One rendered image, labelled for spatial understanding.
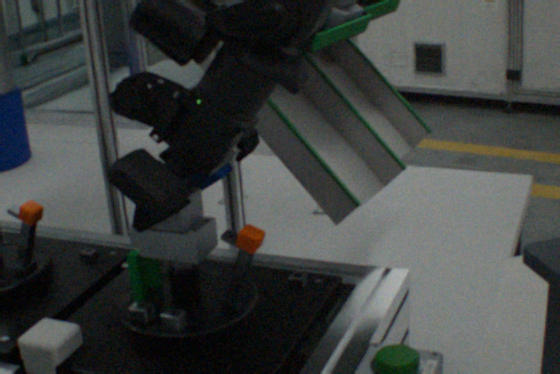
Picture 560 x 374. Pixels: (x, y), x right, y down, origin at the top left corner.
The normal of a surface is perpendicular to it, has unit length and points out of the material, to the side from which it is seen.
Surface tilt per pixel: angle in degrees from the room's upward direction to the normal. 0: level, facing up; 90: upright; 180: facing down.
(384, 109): 90
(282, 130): 90
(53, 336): 0
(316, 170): 90
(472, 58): 90
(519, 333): 0
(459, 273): 0
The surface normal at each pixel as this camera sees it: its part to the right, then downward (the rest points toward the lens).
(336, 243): -0.07, -0.93
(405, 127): -0.53, 0.34
